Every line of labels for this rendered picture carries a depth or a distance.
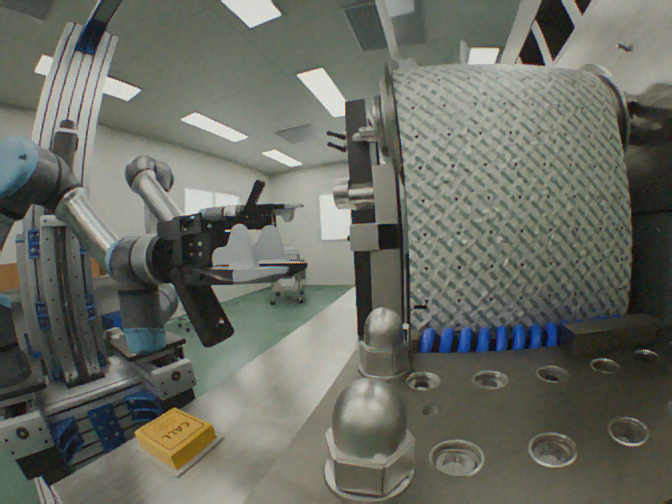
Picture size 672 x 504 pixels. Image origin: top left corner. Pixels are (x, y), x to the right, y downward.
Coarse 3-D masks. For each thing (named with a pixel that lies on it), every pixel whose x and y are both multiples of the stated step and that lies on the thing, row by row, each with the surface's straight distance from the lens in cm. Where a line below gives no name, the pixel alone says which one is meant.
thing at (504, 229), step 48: (432, 144) 25; (480, 144) 26; (528, 144) 27; (576, 144) 30; (432, 192) 24; (480, 192) 25; (528, 192) 26; (576, 192) 29; (624, 192) 32; (432, 240) 24; (480, 240) 25; (528, 240) 26; (576, 240) 28; (624, 240) 32; (432, 288) 25; (480, 288) 25; (528, 288) 26; (576, 288) 29; (624, 288) 33
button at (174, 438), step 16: (160, 416) 38; (176, 416) 37; (192, 416) 36; (144, 432) 36; (160, 432) 35; (176, 432) 34; (192, 432) 34; (208, 432) 34; (144, 448) 37; (160, 448) 33; (176, 448) 32; (192, 448) 33; (176, 464) 32
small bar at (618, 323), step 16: (608, 320) 27; (624, 320) 27; (640, 320) 28; (656, 320) 28; (576, 336) 23; (592, 336) 24; (608, 336) 25; (624, 336) 26; (640, 336) 27; (576, 352) 23; (592, 352) 24
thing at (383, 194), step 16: (384, 176) 32; (352, 192) 34; (368, 192) 33; (384, 192) 32; (352, 208) 34; (368, 208) 34; (384, 208) 32; (400, 208) 35; (352, 224) 33; (368, 224) 32; (384, 224) 32; (400, 224) 34; (352, 240) 32; (368, 240) 32; (384, 240) 32; (400, 240) 32; (384, 256) 33; (400, 256) 32; (384, 272) 33; (400, 272) 33; (384, 288) 33; (400, 288) 33; (384, 304) 34; (400, 304) 33
